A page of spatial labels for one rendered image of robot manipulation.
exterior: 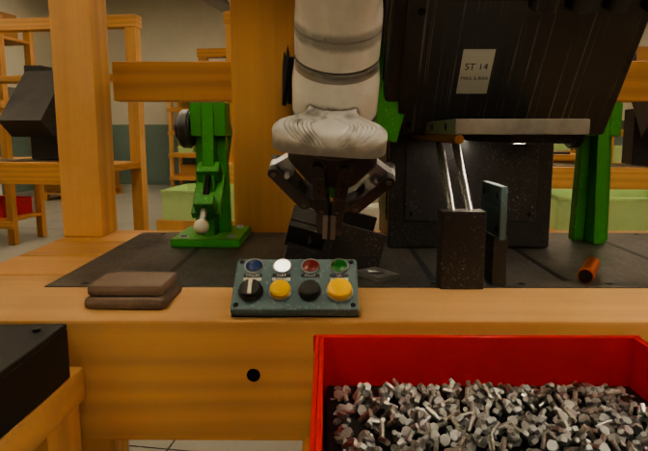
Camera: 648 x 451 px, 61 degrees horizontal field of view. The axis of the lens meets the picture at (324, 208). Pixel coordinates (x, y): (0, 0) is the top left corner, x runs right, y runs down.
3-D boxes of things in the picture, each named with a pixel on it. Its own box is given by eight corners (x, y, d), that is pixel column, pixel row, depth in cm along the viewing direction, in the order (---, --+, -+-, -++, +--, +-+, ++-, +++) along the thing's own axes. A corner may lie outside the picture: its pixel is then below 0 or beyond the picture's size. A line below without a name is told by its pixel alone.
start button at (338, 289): (352, 302, 64) (352, 295, 64) (327, 302, 64) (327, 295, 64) (351, 282, 66) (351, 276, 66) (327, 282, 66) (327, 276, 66)
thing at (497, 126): (589, 145, 66) (590, 119, 66) (453, 144, 66) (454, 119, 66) (492, 139, 105) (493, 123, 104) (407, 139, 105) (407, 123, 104)
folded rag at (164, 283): (183, 292, 75) (182, 270, 74) (164, 311, 67) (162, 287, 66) (110, 291, 75) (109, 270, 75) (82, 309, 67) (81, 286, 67)
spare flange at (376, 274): (354, 275, 84) (355, 270, 83) (374, 271, 86) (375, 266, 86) (378, 282, 79) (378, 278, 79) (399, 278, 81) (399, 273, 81)
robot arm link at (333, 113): (270, 154, 44) (266, 85, 40) (289, 82, 52) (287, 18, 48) (385, 163, 43) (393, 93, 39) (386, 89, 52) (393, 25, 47)
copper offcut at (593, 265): (593, 284, 78) (594, 269, 78) (576, 282, 79) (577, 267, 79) (600, 271, 86) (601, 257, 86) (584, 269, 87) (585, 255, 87)
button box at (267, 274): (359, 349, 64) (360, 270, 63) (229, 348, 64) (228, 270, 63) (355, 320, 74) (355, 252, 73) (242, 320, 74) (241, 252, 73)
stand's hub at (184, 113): (188, 148, 104) (186, 108, 103) (172, 148, 104) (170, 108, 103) (197, 147, 112) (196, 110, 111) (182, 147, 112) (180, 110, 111)
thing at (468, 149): (550, 248, 102) (560, 60, 98) (386, 248, 103) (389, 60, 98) (516, 230, 121) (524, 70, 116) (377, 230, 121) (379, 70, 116)
